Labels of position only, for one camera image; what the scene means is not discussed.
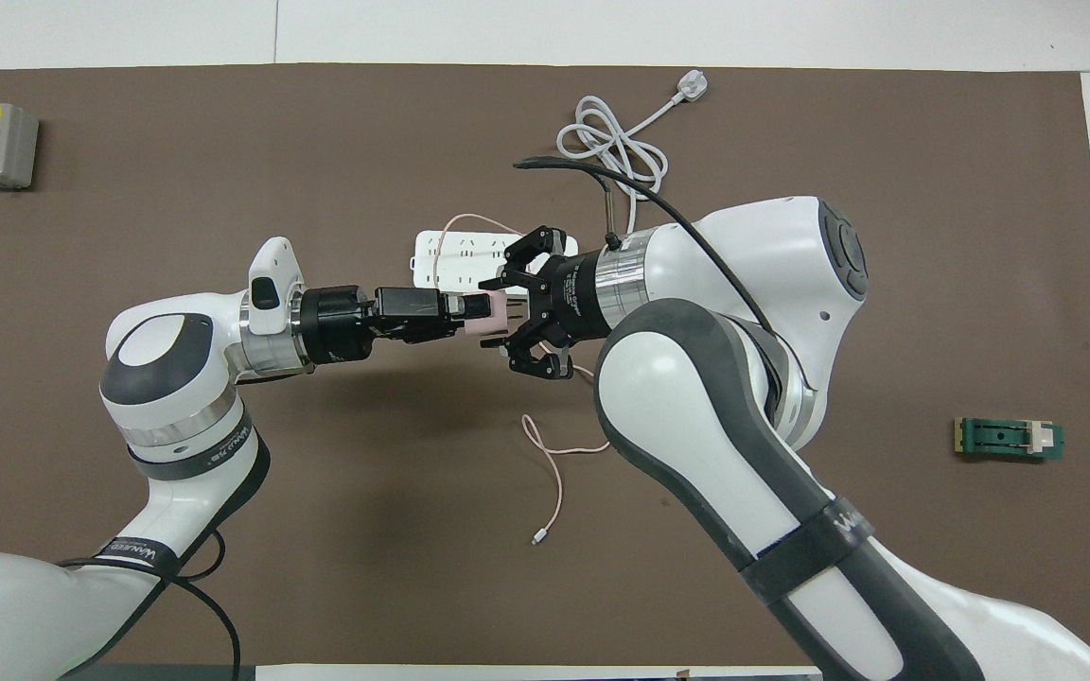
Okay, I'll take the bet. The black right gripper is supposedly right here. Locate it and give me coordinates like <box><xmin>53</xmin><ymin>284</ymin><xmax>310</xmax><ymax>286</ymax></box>
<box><xmin>443</xmin><ymin>225</ymin><xmax>605</xmax><ymax>381</ymax></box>

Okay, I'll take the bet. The green circuit board module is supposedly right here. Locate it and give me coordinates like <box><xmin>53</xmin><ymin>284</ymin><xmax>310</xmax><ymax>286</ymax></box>
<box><xmin>954</xmin><ymin>416</ymin><xmax>1066</xmax><ymax>463</ymax></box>

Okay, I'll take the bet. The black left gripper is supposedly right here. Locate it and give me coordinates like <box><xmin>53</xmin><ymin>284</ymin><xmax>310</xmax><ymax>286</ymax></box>
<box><xmin>302</xmin><ymin>284</ymin><xmax>468</xmax><ymax>367</ymax></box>

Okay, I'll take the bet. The brown table mat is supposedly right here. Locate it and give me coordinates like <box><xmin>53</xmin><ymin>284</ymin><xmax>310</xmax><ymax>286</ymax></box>
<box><xmin>0</xmin><ymin>64</ymin><xmax>1090</xmax><ymax>666</ymax></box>

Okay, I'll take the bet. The pink charging cable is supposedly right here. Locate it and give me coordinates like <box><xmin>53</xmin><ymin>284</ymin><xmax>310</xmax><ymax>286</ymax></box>
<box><xmin>434</xmin><ymin>216</ymin><xmax>614</xmax><ymax>547</ymax></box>

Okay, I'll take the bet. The pink charger block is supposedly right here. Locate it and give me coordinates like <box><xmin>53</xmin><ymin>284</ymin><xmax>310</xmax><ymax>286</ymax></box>
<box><xmin>463</xmin><ymin>291</ymin><xmax>510</xmax><ymax>337</ymax></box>

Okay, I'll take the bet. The grey on-off switch box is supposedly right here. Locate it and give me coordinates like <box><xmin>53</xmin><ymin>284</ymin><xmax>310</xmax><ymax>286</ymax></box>
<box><xmin>0</xmin><ymin>102</ymin><xmax>40</xmax><ymax>192</ymax></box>

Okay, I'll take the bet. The white power strip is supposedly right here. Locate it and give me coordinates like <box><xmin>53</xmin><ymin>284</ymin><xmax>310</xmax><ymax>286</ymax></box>
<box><xmin>412</xmin><ymin>230</ymin><xmax>532</xmax><ymax>294</ymax></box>

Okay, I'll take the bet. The white power cord with plug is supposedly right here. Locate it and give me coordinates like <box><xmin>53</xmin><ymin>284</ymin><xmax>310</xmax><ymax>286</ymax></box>
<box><xmin>557</xmin><ymin>74</ymin><xmax>709</xmax><ymax>233</ymax></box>

